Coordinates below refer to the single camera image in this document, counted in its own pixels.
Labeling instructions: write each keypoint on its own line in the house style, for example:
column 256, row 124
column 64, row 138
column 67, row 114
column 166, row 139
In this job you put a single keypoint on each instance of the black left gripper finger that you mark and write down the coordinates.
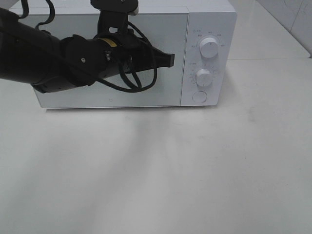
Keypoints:
column 161, row 59

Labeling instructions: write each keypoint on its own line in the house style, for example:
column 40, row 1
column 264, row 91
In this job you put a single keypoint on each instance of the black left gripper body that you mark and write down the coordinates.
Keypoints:
column 130, row 47

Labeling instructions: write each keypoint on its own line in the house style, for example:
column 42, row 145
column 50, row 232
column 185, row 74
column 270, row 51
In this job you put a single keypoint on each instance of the white microwave knob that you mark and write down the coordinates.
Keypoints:
column 203, row 77
column 209, row 46

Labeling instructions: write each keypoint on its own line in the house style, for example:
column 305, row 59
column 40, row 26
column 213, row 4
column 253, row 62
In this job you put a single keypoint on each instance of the round white door button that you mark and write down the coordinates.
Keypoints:
column 200, row 97

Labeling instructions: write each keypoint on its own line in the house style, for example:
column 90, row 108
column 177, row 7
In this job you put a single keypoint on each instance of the white microwave door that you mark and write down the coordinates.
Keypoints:
column 140, row 67

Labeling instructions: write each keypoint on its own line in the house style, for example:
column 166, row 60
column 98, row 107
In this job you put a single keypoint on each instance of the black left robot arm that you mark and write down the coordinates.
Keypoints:
column 113, row 57

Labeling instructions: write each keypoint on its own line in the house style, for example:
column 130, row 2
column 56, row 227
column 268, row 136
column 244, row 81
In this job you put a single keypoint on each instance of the white microwave oven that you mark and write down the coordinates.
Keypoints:
column 209, row 22

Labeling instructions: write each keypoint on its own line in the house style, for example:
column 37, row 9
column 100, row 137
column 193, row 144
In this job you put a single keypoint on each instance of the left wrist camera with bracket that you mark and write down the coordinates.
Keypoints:
column 114, row 14

